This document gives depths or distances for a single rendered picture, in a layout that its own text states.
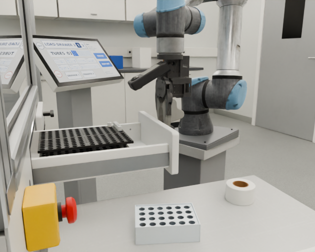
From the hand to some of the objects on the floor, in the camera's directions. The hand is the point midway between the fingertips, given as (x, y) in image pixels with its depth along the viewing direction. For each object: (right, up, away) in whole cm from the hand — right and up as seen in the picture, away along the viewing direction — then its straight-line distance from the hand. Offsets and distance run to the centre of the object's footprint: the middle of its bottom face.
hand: (162, 125), depth 84 cm
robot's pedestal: (+15, -78, +62) cm, 101 cm away
